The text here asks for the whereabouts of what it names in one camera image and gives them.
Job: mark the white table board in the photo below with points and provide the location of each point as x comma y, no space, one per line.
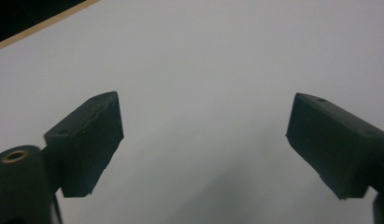
196,62

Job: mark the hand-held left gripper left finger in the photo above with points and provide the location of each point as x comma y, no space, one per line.
87,143

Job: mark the wooden table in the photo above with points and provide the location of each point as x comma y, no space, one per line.
40,26

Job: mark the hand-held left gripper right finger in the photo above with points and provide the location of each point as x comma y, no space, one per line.
333,143

